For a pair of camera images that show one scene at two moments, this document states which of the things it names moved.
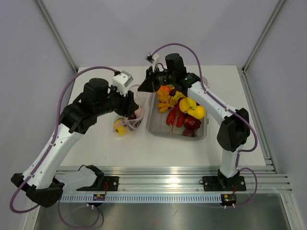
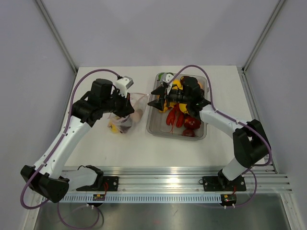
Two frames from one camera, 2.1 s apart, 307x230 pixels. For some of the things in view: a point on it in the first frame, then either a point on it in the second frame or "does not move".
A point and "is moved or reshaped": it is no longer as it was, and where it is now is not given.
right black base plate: (223, 183) does not move
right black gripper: (147, 86) -> (159, 104)
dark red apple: (189, 132) does not move
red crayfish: (174, 115) does not move
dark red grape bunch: (132, 122) -> (123, 129)
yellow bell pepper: (119, 127) -> (114, 128)
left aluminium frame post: (56, 34) does not move
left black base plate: (111, 183) does not move
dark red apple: (191, 122) does not move
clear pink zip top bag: (123, 125) is moved or reshaped
